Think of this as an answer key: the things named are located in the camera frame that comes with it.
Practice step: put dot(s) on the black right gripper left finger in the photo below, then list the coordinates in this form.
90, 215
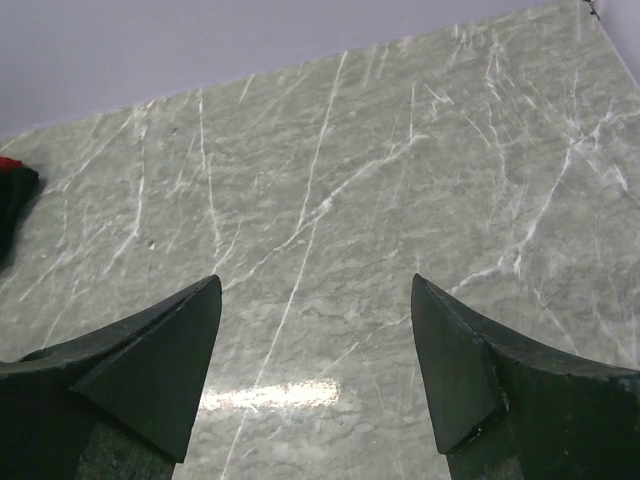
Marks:
117, 403

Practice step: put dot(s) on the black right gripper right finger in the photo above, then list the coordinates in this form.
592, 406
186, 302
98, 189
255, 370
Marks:
504, 406

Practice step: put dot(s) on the black folded t-shirt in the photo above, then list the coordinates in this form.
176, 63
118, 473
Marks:
18, 187

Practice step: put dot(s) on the red folded t-shirt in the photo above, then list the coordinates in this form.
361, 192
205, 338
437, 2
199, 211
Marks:
8, 164

